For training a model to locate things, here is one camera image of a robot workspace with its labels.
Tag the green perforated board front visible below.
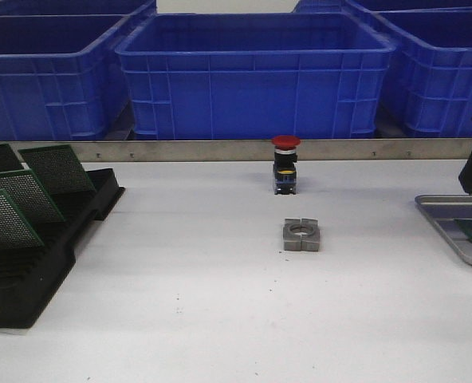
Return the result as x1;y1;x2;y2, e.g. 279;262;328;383
0;189;44;251

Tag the green perforated board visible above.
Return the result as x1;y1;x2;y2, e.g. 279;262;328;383
0;189;44;251
18;144;96;195
0;169;65;224

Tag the silver metal tray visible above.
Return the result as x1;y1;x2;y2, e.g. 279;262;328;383
415;195;472;266

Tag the green perforated board rear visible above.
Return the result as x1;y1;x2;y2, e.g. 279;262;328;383
18;144;96;195

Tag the green perforated board middle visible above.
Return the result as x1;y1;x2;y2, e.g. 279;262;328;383
0;169;65;224

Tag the black slotted board rack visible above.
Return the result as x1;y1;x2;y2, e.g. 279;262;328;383
0;130;127;330

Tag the blue plastic crate right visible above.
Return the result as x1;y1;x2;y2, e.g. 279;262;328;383
375;10;472;138

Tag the blue plastic crate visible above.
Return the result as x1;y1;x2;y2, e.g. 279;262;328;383
375;10;472;138
116;13;394;140
0;14;136;142

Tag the grey metal clamp block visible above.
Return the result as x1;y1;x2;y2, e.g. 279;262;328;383
282;219;321;252

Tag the blue crate back right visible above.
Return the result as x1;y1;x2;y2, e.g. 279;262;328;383
293;0;472;18

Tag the red emergency stop button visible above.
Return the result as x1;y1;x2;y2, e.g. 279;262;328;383
271;135;301;195

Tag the blue plastic crate centre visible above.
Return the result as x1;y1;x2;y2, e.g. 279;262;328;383
116;13;394;140

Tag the blue plastic crate left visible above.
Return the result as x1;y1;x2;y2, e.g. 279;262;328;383
0;14;136;142

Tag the blue crate back left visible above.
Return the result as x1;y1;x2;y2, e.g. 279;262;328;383
0;0;157;16

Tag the steel table edge rail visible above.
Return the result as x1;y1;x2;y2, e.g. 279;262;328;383
8;138;472;163

